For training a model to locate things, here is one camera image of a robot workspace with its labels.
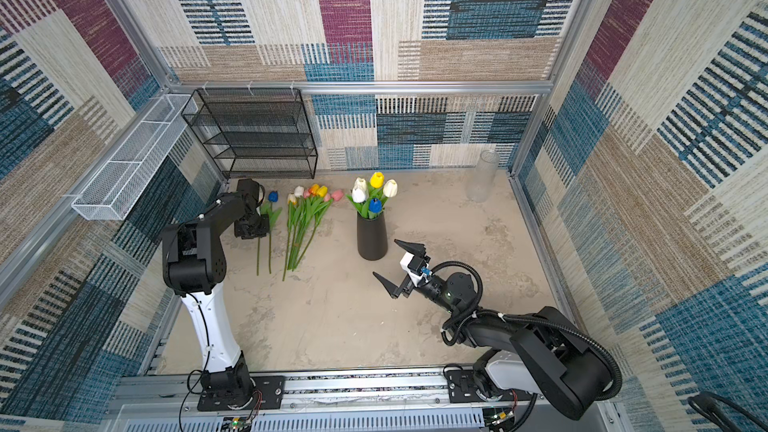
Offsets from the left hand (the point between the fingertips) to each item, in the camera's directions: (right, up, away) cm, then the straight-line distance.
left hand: (258, 229), depth 102 cm
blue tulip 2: (+4, +3, +2) cm, 5 cm away
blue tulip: (+41, +9, -28) cm, 50 cm away
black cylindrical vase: (+39, -1, -14) cm, 41 cm away
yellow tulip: (+41, +15, -25) cm, 50 cm away
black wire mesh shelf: (-5, +34, +8) cm, 36 cm away
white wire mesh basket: (-20, +11, -32) cm, 40 cm away
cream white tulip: (+44, +13, -28) cm, 54 cm away
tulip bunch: (+15, +7, +3) cm, 17 cm away
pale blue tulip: (+36, +11, -27) cm, 46 cm away
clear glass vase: (+78, +15, +9) cm, 80 cm away
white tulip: (+37, +13, -25) cm, 46 cm away
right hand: (+43, -4, -26) cm, 51 cm away
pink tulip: (+25, +11, +9) cm, 29 cm away
